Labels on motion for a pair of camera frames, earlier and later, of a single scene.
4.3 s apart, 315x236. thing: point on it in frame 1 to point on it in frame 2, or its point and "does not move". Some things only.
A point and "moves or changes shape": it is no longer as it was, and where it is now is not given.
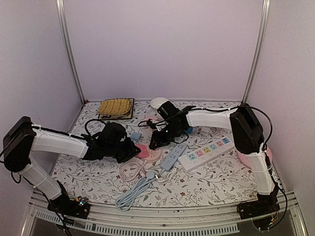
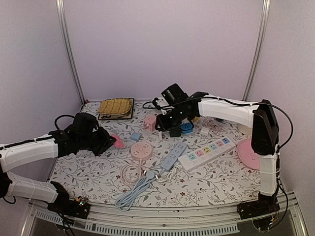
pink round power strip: x=154 y=155 to x=141 y=151
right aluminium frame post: x=264 y=19 does not move
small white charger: x=204 y=131 does not move
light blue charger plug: x=136 y=136 does not move
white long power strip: x=205 y=153 does not move
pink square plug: x=144 y=153 moves or changes shape
